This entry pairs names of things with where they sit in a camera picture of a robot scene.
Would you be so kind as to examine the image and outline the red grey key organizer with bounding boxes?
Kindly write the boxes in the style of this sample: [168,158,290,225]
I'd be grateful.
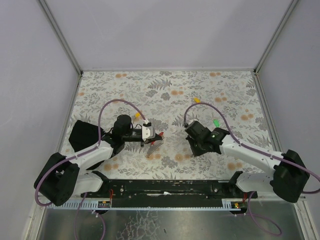
[146,131,164,158]

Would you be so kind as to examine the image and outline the green tag key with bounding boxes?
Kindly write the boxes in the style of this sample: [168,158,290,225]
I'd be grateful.
[211,113,221,128]

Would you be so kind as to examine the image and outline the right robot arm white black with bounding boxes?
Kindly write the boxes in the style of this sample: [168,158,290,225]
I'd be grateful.
[185,120,310,203]

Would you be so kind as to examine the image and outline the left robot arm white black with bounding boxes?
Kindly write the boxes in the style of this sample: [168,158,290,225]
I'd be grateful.
[33,114,163,206]

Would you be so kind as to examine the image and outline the floral table mat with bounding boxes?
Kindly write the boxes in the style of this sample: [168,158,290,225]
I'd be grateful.
[66,71,274,180]

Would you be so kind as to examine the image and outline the yellow tag key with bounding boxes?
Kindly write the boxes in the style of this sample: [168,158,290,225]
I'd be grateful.
[193,97,210,106]

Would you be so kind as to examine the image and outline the black cloth cap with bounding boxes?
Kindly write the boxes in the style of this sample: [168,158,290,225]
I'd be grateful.
[68,119,111,171]

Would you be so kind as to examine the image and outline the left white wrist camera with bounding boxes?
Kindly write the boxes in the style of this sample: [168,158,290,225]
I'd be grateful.
[141,120,156,141]

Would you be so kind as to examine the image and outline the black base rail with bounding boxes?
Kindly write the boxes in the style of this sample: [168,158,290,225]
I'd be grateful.
[85,176,250,209]

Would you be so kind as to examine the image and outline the aluminium frame posts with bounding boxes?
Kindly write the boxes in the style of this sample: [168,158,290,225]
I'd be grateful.
[37,0,301,76]

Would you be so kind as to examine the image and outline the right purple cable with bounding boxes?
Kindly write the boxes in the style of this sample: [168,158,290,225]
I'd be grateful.
[183,102,320,195]

